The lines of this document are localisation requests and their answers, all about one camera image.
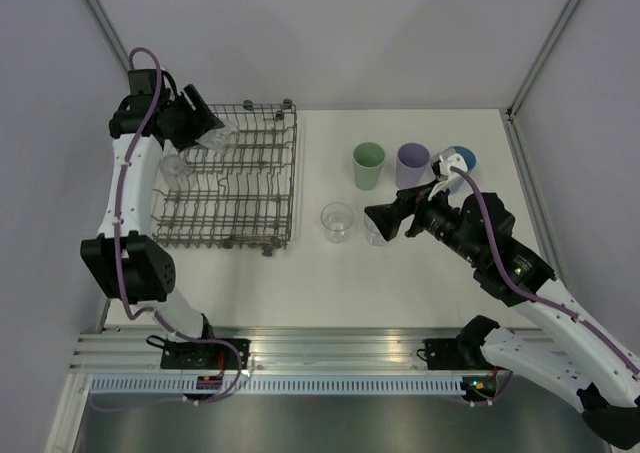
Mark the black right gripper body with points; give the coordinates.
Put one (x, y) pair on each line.
(437, 217)

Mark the left aluminium corner post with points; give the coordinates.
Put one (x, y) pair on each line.
(101, 19)

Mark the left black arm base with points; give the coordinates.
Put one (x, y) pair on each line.
(205, 356)

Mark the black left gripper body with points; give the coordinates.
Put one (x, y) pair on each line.
(184, 126)

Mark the purple plastic cup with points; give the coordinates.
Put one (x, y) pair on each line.
(411, 161)

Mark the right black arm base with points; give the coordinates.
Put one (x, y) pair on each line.
(447, 354)

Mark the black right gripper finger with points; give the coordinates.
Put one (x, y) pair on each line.
(388, 217)
(416, 193)

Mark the blue plastic cup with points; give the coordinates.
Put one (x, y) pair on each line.
(469, 159)

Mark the grey wire dish rack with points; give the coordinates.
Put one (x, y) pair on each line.
(243, 199)

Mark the clear glass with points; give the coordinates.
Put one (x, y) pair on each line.
(175, 172)
(337, 219)
(372, 233)
(220, 140)

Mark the green plastic cup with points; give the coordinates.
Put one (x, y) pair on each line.
(368, 160)

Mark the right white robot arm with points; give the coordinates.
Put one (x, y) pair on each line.
(598, 377)

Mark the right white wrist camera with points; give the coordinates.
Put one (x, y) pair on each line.
(445, 166)

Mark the white slotted cable duct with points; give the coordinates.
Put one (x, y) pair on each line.
(437, 385)

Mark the aluminium front rail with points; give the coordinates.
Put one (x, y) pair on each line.
(273, 351)

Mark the aluminium corner post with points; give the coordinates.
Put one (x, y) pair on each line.
(558, 29)
(101, 19)

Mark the right aluminium corner post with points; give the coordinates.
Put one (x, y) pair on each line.
(558, 29)

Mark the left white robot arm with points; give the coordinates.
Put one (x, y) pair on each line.
(123, 258)

